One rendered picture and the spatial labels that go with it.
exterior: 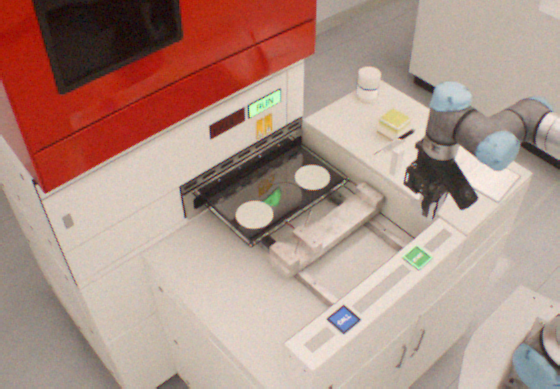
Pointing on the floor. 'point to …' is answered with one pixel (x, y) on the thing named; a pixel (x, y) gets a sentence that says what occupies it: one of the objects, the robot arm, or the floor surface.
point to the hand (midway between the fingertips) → (430, 220)
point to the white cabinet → (190, 370)
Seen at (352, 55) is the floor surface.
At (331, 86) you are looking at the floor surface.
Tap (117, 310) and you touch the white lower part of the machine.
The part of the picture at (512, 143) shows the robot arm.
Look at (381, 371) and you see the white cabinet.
